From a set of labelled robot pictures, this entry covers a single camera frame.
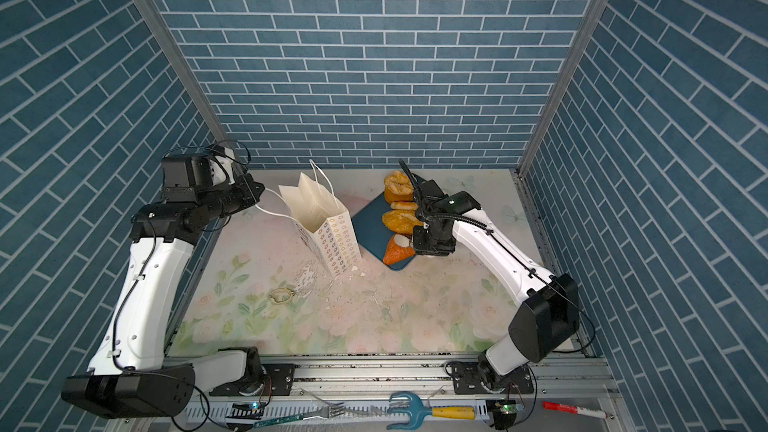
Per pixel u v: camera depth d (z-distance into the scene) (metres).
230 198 0.62
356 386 0.74
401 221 0.98
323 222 0.99
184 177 0.49
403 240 0.89
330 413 0.68
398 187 1.05
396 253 0.94
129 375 0.36
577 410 0.69
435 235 0.66
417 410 0.68
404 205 1.01
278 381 0.74
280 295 0.88
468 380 0.74
